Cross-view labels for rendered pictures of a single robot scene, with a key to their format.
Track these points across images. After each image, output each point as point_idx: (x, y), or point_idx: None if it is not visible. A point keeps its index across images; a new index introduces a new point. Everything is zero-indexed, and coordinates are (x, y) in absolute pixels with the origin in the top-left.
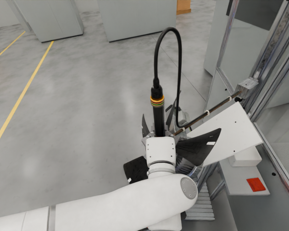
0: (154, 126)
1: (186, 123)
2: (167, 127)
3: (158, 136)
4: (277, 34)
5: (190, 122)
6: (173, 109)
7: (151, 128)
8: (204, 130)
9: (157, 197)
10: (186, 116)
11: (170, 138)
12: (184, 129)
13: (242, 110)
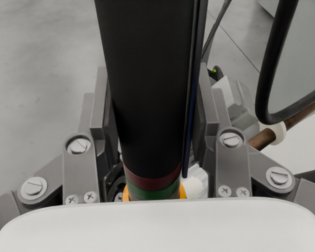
0: (111, 90)
1: (243, 116)
2: (220, 106)
3: (149, 181)
4: None
5: (308, 98)
6: (206, 60)
7: (81, 113)
8: None
9: None
10: (242, 95)
11: (284, 216)
12: (282, 135)
13: None
